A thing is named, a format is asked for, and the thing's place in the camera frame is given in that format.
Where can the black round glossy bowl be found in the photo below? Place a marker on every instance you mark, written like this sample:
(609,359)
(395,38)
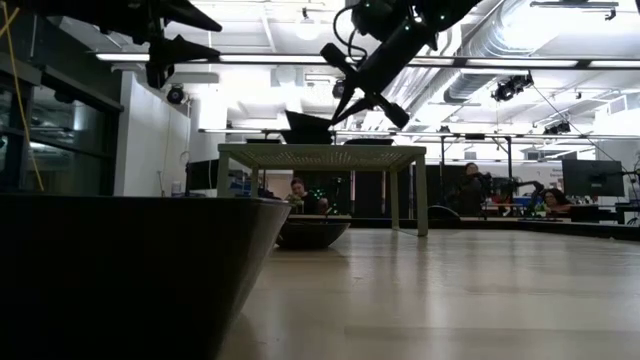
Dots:
(370,142)

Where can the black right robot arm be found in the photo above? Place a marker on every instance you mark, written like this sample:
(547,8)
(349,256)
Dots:
(390,15)

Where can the black oval bowl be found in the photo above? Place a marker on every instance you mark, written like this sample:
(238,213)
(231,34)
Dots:
(312,236)

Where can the black computer monitor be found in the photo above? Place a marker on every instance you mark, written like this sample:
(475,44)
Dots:
(202,175)
(592,177)

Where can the black desk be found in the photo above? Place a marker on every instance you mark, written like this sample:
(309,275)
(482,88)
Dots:
(585,212)

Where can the black framed glass partition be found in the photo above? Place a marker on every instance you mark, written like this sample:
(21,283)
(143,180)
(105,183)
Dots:
(70,125)

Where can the person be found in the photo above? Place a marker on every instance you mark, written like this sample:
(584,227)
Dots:
(307,202)
(470,192)
(556,200)

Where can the black overhead frame beam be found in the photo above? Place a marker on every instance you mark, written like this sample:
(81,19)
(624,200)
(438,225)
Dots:
(240,131)

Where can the black ceiling light cluster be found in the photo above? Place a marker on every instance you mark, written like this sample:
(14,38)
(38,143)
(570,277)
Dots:
(560,128)
(510,89)

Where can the black background robot arm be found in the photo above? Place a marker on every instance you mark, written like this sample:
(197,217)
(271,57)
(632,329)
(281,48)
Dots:
(530,186)

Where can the black square bowl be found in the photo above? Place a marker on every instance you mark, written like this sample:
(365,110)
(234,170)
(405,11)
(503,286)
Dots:
(305,122)
(125,275)

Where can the mint green perforated shelf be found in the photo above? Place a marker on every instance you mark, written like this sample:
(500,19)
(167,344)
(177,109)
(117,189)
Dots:
(325,157)

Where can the black round ceiling spotlight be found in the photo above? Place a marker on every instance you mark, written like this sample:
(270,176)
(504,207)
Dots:
(337,91)
(177,96)

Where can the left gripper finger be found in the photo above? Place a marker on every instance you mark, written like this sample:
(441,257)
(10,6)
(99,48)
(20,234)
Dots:
(192,15)
(180,50)

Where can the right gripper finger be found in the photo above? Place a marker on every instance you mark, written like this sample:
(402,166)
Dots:
(362,110)
(345,100)

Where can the overhead LED light bar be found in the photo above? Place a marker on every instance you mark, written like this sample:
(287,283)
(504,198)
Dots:
(275,58)

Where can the black background frame posts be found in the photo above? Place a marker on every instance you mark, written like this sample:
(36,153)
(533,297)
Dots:
(509,170)

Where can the silver ventilation duct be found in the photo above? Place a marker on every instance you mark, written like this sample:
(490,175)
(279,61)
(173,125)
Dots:
(467,85)

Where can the black rounded chair back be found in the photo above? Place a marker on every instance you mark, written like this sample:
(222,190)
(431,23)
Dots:
(445,214)

